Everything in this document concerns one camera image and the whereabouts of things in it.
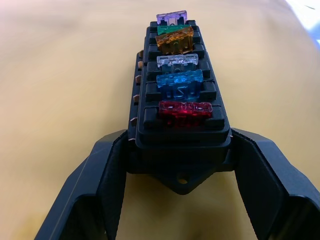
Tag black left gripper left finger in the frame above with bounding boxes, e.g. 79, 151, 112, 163
33, 129, 131, 240

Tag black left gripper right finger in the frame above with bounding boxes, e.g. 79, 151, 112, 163
231, 127, 320, 240

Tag black fuse box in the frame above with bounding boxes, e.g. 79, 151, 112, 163
127, 19, 235, 196

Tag clear small fuse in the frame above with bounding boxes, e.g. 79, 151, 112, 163
156, 53, 200, 73

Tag red small fuse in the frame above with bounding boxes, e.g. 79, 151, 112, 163
158, 100, 213, 128

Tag blue small fuse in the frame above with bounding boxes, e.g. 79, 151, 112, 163
156, 69, 203, 101

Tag amber small fuse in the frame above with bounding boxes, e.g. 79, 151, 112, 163
154, 27, 195, 56

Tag green small fuse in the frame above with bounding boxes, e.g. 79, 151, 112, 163
157, 24, 192, 36

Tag violet small fuse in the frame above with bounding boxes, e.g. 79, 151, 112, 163
156, 10, 188, 27

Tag yellow table mat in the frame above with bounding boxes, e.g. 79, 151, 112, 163
0, 0, 320, 240

